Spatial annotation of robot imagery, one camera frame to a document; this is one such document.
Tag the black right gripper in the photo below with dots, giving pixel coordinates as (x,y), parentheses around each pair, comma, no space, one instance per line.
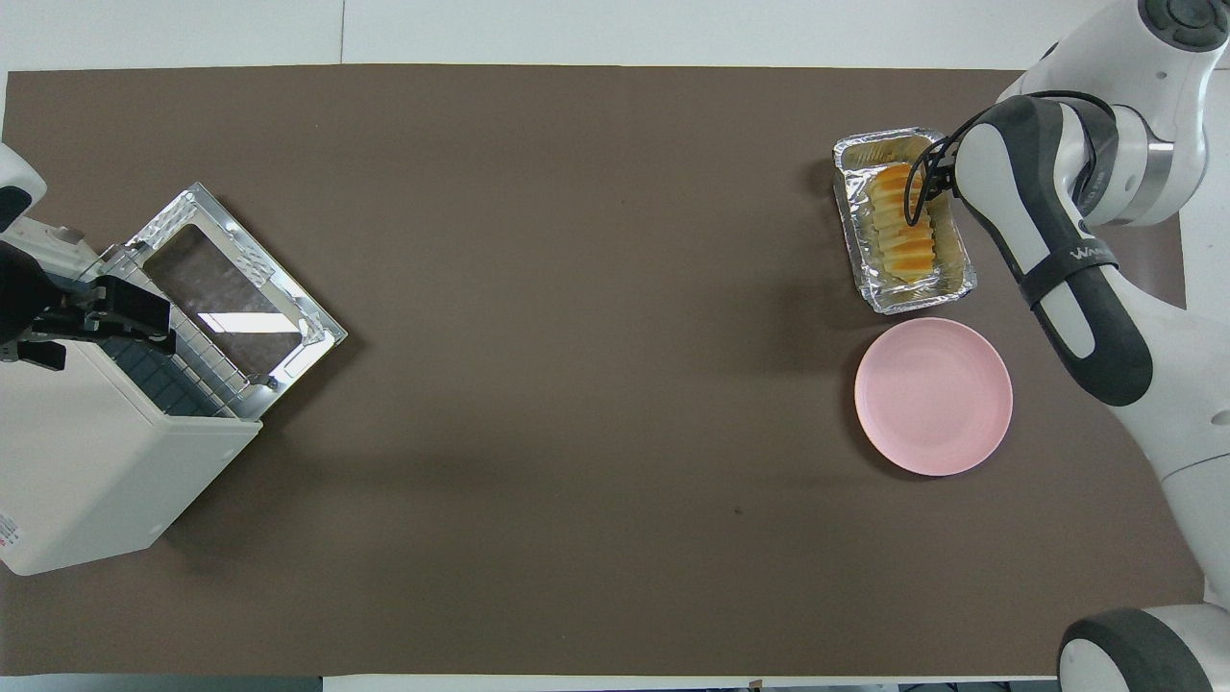
(944,173)

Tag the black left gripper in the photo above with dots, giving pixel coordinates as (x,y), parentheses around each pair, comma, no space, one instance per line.
(24,288)

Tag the pink round plate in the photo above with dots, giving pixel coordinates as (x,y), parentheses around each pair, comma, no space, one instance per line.
(932,396)

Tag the golden sliced bread loaf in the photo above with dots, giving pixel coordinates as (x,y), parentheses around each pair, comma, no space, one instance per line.
(908,255)

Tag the cream toaster oven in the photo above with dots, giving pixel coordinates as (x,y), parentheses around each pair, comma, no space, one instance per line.
(96,461)

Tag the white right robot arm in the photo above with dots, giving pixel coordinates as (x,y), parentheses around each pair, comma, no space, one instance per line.
(1057,240)

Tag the glass oven door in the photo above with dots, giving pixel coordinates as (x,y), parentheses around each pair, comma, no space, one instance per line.
(231,288)

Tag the aluminium foil tray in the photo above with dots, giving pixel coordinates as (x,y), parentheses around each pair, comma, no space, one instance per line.
(855,221)

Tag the brown table mat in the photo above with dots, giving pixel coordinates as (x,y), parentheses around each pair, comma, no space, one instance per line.
(577,384)

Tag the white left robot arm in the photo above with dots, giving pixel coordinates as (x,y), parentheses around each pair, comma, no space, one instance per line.
(17,171)

